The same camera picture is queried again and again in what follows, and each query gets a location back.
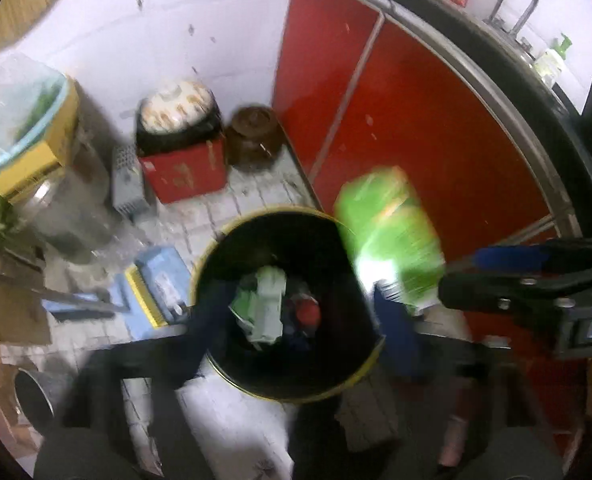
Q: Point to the pale blue plastic bag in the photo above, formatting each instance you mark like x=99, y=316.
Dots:
x=10, y=105

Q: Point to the brown ceramic jar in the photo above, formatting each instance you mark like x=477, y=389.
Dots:
x=253, y=135

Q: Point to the red cabinet doors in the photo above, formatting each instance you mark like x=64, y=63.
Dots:
x=426, y=125

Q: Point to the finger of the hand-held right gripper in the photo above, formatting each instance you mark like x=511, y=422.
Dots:
x=511, y=257
x=501, y=295

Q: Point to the green cap soap bottle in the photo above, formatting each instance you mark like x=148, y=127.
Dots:
x=548, y=62

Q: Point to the black yellow rim trash can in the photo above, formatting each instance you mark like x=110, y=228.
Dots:
x=286, y=375

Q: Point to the red box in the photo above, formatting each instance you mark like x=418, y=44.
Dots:
x=185, y=172

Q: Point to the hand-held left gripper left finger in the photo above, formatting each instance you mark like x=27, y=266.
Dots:
x=198, y=330

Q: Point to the green paper carton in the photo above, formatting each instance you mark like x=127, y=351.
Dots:
x=266, y=305

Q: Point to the blue dustpan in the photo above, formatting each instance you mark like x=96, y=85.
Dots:
x=155, y=280

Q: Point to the grey plastic box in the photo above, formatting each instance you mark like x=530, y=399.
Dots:
x=130, y=185

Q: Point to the grey brick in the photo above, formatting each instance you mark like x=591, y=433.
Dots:
x=368, y=410

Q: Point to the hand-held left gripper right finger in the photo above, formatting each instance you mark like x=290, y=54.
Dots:
x=398, y=330

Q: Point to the yellow cardboard box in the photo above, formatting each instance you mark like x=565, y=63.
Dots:
x=30, y=165

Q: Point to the small metal pot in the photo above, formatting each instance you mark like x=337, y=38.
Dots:
x=33, y=400

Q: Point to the large metal container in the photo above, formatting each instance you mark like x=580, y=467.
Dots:
x=70, y=215

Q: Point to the green yellow scrub sponge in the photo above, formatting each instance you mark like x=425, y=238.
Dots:
x=391, y=230

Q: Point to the brown cardboard box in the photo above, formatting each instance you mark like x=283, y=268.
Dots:
x=10, y=305

